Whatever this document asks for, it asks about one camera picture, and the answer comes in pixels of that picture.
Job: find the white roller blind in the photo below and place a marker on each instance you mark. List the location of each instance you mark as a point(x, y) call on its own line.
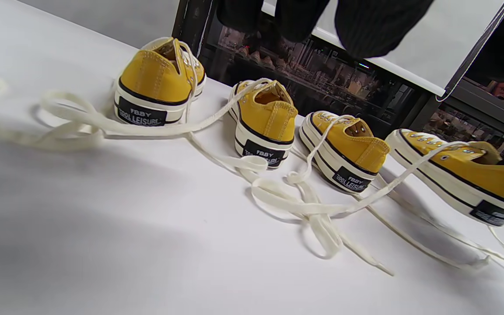
point(444, 39)
point(116, 17)

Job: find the dark window frame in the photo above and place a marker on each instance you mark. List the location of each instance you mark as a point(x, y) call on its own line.
point(190, 26)

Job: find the yellow canvas shoe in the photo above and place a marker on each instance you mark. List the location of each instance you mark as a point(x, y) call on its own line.
point(357, 146)
point(488, 175)
point(269, 118)
point(155, 78)

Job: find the person's left hand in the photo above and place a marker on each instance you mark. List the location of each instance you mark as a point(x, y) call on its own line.
point(374, 26)

